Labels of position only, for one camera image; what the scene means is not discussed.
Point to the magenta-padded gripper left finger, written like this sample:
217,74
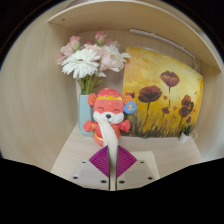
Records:
96,171

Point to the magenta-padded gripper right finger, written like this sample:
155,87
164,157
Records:
131,171

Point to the light blue vase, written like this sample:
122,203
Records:
85,115

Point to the red plush toy figure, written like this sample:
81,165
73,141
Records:
108,108

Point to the yellow poppy flower painting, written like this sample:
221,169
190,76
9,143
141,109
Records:
156,76

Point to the pink and white flower bouquet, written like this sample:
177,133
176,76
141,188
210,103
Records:
83,61

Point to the wooden shelf unit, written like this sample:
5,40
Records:
126,16

